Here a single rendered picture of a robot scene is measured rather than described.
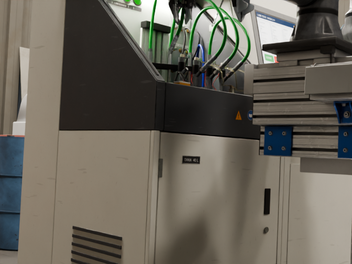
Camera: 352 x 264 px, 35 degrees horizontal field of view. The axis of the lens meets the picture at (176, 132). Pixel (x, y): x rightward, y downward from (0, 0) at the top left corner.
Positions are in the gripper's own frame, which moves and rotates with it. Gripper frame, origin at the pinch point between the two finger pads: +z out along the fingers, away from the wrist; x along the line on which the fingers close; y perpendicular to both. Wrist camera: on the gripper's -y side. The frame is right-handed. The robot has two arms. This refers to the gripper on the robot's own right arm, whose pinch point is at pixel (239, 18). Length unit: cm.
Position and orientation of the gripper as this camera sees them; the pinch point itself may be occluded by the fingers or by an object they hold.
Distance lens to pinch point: 205.5
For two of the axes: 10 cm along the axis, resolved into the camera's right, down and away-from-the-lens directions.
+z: -0.5, 10.0, -0.4
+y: 6.8, 0.0, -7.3
